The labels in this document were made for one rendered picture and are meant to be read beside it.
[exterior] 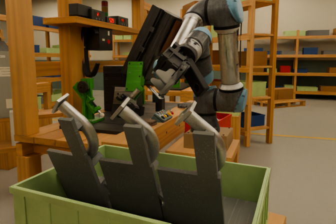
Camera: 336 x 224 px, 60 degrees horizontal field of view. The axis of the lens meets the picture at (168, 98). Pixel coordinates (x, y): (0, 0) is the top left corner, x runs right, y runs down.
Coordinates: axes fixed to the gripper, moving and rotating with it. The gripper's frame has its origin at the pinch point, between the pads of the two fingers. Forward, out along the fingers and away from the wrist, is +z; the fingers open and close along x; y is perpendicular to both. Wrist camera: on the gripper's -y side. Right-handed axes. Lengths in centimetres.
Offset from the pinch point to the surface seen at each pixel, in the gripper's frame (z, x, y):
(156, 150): 11.7, -5.6, -7.2
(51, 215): 31.8, -25.2, 3.6
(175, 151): -32, -57, -21
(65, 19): -69, -68, 75
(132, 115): 11.3, -0.8, 2.7
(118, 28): -112, -84, 58
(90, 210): 29.4, -14.5, -3.1
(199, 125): 10.9, 9.7, -10.3
